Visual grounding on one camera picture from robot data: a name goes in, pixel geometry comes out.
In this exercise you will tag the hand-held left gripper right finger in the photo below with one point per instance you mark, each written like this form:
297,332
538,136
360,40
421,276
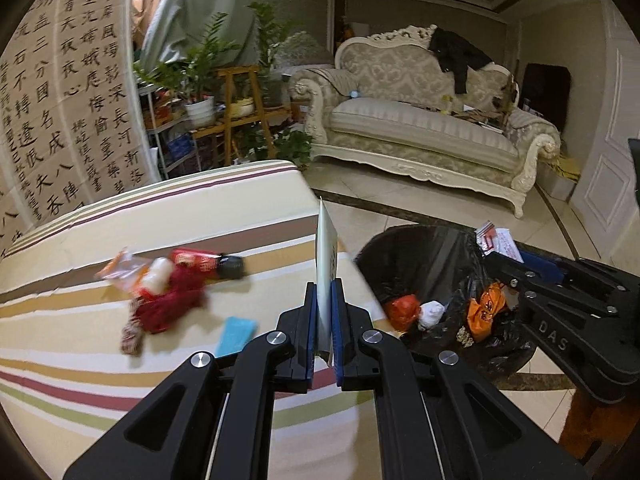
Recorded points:
339,330

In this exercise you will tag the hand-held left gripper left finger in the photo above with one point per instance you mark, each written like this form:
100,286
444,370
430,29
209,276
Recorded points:
311,325

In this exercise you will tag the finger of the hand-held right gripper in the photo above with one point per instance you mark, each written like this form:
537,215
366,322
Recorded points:
545,266
505,270

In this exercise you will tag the white and red sachet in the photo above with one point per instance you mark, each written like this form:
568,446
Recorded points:
500,240

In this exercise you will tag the orange snack wrapper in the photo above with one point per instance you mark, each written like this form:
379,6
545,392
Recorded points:
487,310

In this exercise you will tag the crinkled orange-red wrapper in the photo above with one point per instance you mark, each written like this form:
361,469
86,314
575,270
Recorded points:
402,312

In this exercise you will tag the white card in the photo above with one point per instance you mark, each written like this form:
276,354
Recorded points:
327,260

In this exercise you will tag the light blue flat pack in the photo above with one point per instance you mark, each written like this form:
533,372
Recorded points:
235,336

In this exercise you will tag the black-lined trash bin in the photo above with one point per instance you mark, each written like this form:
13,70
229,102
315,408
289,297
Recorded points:
425,265

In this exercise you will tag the white wrapper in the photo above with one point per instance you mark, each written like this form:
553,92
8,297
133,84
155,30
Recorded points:
431,314

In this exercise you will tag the dark bottle with red label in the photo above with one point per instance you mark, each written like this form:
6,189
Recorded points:
205,262

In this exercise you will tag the red patterned wrapper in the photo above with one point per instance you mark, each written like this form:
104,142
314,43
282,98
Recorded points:
170,300

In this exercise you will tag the small white bottle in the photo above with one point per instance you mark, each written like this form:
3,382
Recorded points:
159,275

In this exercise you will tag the clear wrapper with orange print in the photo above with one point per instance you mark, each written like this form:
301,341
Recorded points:
117,270

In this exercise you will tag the person's right forearm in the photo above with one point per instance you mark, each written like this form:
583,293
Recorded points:
595,425

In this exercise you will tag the grey box with yellow papers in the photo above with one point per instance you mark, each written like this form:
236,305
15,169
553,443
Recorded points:
562,180

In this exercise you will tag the white panel door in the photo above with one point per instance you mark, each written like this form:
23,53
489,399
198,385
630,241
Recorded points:
610,135

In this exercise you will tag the pile of papers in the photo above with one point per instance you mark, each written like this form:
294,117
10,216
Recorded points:
477,117

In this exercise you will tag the ornate cream sofa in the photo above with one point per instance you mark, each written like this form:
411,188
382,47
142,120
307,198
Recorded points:
415,135

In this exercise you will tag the small leafy floor plant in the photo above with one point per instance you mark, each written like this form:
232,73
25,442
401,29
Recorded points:
295,147

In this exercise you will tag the striped tablecloth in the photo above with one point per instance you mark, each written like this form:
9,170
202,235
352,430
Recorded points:
150,210

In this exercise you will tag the wooden plant stand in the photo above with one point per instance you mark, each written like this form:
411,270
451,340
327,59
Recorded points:
240,120

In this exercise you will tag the blue crate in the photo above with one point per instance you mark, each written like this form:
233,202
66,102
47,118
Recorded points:
181,147

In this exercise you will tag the black jacket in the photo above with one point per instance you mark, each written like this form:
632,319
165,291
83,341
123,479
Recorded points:
457,55

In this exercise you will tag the yellow plant bowl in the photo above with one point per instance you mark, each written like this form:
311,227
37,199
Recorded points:
241,108

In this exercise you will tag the white metal rack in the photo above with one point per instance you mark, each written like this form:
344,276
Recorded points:
160,150

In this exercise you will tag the striped sofa throw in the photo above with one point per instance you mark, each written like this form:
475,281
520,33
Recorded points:
337,80

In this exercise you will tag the tall plant in white pot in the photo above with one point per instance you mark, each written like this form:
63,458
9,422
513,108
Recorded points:
200,75

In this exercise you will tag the tall plant in dark pot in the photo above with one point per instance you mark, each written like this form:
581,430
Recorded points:
270,40

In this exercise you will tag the grey-green curtain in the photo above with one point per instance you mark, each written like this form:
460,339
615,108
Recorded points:
200,5

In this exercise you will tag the calligraphy wall sheet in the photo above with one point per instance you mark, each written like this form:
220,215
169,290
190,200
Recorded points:
110,85
7,225
40,125

